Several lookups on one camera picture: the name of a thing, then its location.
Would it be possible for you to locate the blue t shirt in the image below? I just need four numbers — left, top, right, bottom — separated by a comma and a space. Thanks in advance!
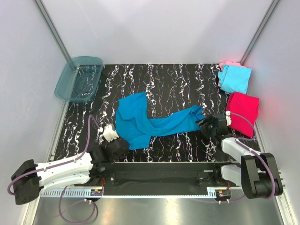
116, 92, 205, 150

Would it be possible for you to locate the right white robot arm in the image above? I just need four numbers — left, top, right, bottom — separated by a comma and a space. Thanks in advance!
197, 111, 283, 199

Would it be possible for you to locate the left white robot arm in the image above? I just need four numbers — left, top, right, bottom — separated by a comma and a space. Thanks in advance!
7, 138, 129, 205

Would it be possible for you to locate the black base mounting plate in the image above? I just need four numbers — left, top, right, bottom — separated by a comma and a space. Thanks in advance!
103, 162, 235, 194

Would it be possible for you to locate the red folded shirt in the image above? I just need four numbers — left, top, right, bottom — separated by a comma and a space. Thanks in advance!
226, 92, 259, 138

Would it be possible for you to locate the light blue folded shirt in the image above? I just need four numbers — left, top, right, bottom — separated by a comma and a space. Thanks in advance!
218, 64, 252, 94

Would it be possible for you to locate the pink folded shirt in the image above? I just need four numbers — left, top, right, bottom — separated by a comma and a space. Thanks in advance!
218, 61, 246, 87

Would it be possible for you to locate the teal plastic bin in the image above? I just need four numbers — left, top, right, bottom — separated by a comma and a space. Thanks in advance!
54, 56, 104, 103

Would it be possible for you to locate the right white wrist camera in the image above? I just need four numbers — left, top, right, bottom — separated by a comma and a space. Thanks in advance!
225, 111, 232, 127

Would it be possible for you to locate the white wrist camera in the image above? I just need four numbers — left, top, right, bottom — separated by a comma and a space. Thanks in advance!
100, 124, 119, 142
225, 111, 232, 127

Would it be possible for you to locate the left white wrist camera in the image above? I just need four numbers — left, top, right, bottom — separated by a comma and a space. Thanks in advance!
100, 124, 119, 142

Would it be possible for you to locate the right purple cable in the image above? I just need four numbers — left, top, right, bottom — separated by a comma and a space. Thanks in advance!
193, 112, 276, 204

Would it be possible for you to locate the purple cable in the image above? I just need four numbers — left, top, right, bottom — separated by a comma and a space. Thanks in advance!
193, 112, 276, 204
7, 114, 104, 223

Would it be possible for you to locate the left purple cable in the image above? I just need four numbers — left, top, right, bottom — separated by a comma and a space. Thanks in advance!
7, 114, 104, 223

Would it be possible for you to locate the white slotted cable duct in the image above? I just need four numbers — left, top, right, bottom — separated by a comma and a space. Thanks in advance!
41, 187, 216, 199

